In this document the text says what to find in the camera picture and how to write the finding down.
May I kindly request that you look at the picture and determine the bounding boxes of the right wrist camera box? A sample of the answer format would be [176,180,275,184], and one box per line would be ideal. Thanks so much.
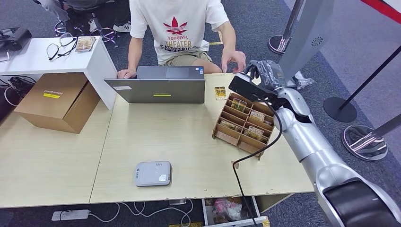
[228,72,280,103]

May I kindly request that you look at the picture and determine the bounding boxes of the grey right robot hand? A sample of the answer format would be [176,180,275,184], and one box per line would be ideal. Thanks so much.
[244,59,287,91]

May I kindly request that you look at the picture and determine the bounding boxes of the person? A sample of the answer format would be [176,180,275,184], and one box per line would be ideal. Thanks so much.
[117,0,247,79]
[33,0,131,34]

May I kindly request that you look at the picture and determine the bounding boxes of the black stanchion post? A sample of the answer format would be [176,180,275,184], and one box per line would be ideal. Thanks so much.
[323,44,401,123]

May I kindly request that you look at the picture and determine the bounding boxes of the stack of golden cards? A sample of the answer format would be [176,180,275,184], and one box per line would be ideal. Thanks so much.
[75,36,97,52]

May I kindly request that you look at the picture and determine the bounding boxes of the person's left hand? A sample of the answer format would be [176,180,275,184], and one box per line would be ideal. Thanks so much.
[220,48,247,75]

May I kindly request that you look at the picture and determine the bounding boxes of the black rimmed eyeglasses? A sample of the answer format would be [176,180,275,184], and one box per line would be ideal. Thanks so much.
[46,32,79,61]

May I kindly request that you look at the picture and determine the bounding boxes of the white side table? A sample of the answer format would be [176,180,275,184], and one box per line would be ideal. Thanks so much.
[0,36,118,111]

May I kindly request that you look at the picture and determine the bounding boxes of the yellow floor tape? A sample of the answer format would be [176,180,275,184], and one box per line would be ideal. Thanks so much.
[169,216,270,227]
[209,30,224,45]

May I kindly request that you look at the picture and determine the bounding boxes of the chrome stanchion post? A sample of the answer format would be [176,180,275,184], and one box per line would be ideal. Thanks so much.
[267,0,305,56]
[340,113,401,162]

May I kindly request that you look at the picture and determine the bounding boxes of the white cable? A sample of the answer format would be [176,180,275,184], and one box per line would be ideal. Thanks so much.
[89,199,194,227]

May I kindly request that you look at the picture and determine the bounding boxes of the black desk device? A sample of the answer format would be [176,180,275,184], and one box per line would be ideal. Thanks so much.
[0,27,33,52]

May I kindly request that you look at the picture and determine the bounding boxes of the crumpled clear plastic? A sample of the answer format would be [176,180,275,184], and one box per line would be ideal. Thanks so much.
[294,71,315,91]

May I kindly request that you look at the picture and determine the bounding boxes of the golden HOTEL print key card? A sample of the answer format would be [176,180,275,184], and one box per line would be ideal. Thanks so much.
[244,126,264,140]
[249,110,266,122]

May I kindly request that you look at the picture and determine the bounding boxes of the black cable bundle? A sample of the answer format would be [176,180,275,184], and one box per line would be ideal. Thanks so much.
[0,75,38,109]

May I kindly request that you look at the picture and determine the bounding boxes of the person's right hand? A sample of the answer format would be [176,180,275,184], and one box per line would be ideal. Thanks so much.
[117,69,138,79]

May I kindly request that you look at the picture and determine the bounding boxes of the pink plastic bag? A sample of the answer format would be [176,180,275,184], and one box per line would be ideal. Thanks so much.
[213,198,244,221]

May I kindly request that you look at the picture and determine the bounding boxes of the grey kiosk stand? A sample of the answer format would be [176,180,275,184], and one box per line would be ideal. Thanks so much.
[277,0,335,90]

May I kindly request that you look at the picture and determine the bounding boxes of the white power strip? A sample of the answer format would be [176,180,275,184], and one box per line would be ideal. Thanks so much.
[51,210,91,222]

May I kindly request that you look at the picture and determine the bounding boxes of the grey laptop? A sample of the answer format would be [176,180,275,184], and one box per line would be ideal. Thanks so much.
[104,66,206,105]

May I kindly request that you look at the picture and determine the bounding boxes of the golden landscape key card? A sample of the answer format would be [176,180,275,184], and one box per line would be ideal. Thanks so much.
[220,120,243,132]
[231,98,247,113]

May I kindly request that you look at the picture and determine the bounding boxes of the black office chair base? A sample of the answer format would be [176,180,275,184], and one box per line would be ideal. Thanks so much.
[54,9,120,49]

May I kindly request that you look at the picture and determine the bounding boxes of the red barrier belt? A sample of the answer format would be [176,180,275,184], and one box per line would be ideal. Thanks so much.
[359,0,401,26]

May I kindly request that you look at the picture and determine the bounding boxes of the black camera cable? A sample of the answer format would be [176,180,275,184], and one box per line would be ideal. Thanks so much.
[232,99,284,227]

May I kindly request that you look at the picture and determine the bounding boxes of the brown cardboard box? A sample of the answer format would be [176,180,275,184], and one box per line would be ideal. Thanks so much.
[14,73,102,134]

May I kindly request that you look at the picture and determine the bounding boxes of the grey card reader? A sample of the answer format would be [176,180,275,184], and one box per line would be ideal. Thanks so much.
[134,161,173,188]

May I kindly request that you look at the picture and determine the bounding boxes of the wooden card holder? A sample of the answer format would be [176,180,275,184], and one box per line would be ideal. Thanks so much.
[212,92,276,161]

